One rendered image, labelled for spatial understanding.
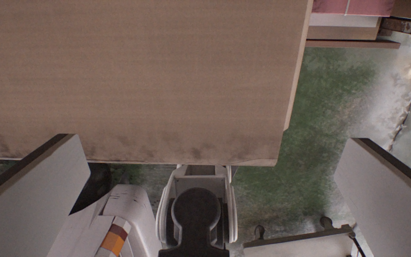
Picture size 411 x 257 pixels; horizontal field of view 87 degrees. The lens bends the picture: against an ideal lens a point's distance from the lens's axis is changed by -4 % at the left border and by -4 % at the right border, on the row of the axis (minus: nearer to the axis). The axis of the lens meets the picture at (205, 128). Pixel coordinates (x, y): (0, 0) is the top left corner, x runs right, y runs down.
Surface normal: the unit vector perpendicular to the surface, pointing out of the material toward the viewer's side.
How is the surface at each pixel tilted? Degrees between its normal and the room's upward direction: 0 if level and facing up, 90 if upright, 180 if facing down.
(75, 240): 90
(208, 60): 0
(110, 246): 87
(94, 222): 91
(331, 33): 0
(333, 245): 0
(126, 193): 92
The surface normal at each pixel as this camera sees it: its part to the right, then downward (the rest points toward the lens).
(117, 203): -0.01, -0.83
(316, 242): -0.03, 0.51
